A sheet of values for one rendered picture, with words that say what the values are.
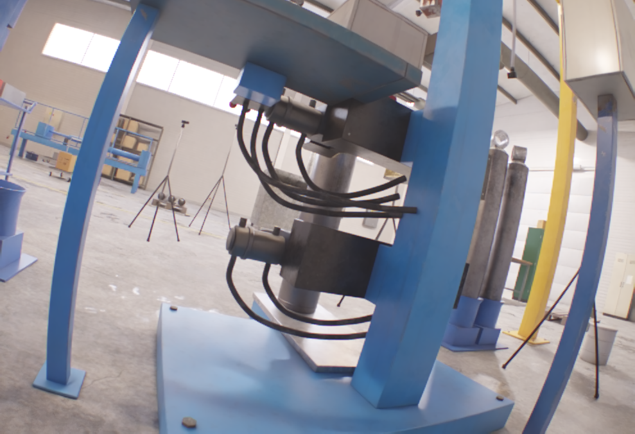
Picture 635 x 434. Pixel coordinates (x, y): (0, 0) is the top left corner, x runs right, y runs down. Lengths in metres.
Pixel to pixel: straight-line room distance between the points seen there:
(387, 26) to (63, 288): 1.03
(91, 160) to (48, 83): 14.94
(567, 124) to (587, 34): 2.88
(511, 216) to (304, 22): 2.37
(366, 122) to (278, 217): 8.25
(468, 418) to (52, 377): 1.24
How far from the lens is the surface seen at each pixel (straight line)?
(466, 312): 2.57
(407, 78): 0.90
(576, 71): 1.11
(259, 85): 1.04
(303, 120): 1.19
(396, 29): 0.93
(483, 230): 2.58
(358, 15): 0.88
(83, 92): 15.18
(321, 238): 1.04
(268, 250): 1.15
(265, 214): 9.19
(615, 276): 11.19
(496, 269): 2.81
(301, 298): 1.74
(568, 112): 4.06
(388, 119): 1.17
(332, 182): 1.71
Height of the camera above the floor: 0.61
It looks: 4 degrees up
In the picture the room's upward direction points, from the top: 15 degrees clockwise
